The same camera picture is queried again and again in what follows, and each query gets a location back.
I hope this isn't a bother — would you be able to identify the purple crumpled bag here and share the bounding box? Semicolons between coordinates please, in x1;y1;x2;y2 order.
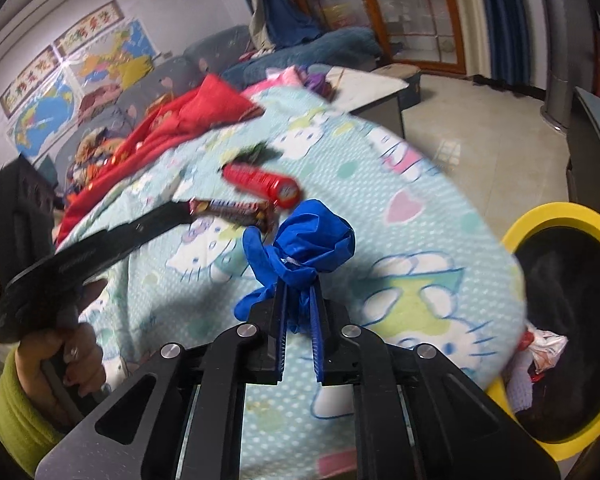
302;72;331;98

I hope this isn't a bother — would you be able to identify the country map poster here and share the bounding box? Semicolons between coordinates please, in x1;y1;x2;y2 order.
72;20;158;96

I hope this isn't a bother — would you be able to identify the brown candy bar wrapper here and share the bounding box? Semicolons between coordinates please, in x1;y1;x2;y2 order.
189;197;276;233

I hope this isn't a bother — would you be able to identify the wooden framed glass door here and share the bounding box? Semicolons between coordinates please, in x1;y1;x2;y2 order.
277;0;468;76

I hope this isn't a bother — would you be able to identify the white top coffee table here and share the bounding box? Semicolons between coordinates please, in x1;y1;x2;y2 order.
325;65;411;141

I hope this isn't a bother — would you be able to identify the blue plastic glove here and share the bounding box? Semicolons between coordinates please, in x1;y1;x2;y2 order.
234;199;356;333

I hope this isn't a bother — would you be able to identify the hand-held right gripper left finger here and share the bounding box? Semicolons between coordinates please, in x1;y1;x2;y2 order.
35;282;287;480

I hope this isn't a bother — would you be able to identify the black glass tv cabinet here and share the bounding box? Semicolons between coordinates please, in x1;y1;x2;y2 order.
565;87;600;221

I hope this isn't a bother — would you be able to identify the yellow rimmed black trash bin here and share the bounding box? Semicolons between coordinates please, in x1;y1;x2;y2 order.
482;201;600;463

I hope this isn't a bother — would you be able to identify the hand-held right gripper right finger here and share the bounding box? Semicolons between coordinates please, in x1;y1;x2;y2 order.
310;282;561;480

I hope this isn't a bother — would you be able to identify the dark padded stool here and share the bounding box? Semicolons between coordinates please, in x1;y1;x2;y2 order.
375;64;423;111

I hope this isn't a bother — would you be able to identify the pink cloth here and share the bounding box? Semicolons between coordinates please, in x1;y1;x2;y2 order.
242;67;303;96

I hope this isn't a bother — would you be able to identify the white crumpled snack wrapper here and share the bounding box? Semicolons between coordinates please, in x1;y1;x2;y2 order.
517;325;568;383

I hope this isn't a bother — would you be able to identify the blue curtain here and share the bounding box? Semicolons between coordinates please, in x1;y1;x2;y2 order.
472;0;551;96
227;0;326;46

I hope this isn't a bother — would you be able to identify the world map poster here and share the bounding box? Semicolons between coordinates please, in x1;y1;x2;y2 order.
7;77;81;158

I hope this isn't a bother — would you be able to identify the colourful clothes pile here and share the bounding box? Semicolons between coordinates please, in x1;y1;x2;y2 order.
67;125;126;196

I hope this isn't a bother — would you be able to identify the red cloth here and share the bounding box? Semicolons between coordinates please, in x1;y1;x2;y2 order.
55;75;266;246

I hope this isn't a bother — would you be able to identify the cartoon cat printed blanket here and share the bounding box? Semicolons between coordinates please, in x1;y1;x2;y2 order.
55;85;528;480

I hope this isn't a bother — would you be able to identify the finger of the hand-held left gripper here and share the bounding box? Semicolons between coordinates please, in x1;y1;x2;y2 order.
5;200;193;291

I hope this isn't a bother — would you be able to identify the grey heart patterned sofa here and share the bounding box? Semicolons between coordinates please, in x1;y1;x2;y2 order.
35;25;261;181

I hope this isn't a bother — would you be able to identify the long framed wall banner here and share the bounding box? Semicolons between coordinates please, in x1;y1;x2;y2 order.
54;0;126;56
0;45;63;118

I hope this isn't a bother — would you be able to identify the beige curtain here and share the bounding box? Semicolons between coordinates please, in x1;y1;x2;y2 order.
250;10;273;56

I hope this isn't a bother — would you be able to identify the red tube snack packet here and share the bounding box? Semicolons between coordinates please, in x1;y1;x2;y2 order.
222;162;301;208

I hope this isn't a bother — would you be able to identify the person's left hand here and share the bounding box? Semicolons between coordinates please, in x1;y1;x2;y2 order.
17;280;108;411

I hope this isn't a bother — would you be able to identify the lavender dotted wrapper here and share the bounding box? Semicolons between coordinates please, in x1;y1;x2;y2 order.
502;360;533;413

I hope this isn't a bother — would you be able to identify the grey standing air conditioner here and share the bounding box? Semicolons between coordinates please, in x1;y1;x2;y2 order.
540;0;600;133

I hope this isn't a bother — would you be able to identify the blue plush blanket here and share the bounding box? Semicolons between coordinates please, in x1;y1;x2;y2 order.
222;27;383;88

